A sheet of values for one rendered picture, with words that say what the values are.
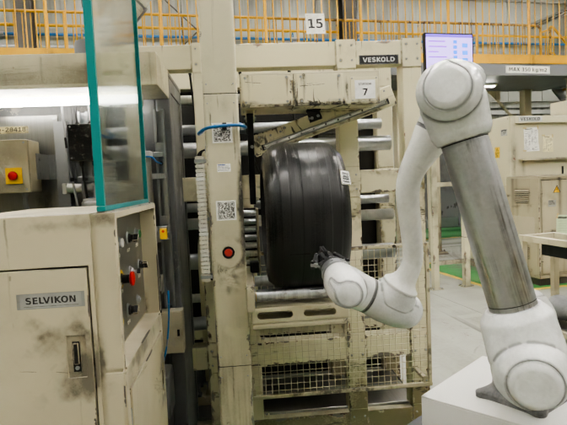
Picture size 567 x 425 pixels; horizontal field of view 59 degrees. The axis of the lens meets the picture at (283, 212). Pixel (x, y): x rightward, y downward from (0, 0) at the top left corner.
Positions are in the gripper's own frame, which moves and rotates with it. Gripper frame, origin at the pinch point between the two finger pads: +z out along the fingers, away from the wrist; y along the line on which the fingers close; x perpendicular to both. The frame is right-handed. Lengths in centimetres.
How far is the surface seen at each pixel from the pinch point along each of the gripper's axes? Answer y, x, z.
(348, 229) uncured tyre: -9.8, -6.2, 5.3
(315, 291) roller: 1.0, 18.2, 12.3
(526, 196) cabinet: -303, 59, 384
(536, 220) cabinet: -306, 83, 365
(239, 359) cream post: 31, 45, 16
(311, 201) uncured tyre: 2.8, -16.9, 4.8
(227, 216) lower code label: 32.2, -9.7, 23.7
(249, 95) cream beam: 21, -55, 56
